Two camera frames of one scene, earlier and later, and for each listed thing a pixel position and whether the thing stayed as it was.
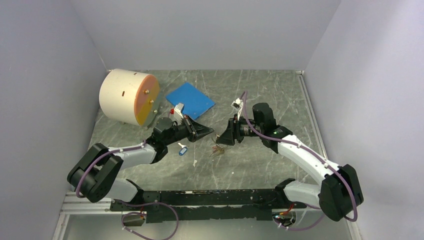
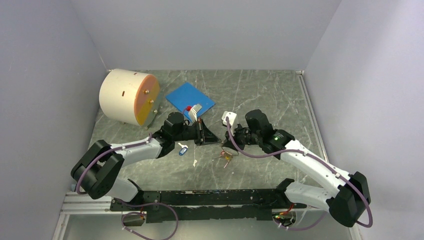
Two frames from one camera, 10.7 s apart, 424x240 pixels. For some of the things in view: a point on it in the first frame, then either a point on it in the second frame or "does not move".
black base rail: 171,206 does not move
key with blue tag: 183,150 does not move
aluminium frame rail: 73,205 does not move
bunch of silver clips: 217,150 to 228,156
